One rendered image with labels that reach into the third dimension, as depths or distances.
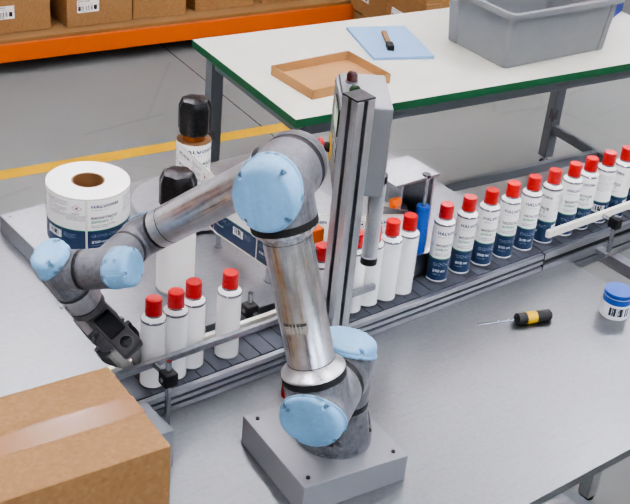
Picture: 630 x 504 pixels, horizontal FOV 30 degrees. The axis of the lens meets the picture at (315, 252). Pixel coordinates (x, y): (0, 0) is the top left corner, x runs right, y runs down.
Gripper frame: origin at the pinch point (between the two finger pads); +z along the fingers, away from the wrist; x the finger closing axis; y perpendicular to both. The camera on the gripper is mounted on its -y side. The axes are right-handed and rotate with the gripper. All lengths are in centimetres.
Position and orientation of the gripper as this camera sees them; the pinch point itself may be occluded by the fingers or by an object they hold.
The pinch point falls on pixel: (135, 365)
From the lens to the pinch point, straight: 241.1
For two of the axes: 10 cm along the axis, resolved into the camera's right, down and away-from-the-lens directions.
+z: 3.2, 6.2, 7.2
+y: -6.1, -4.5, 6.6
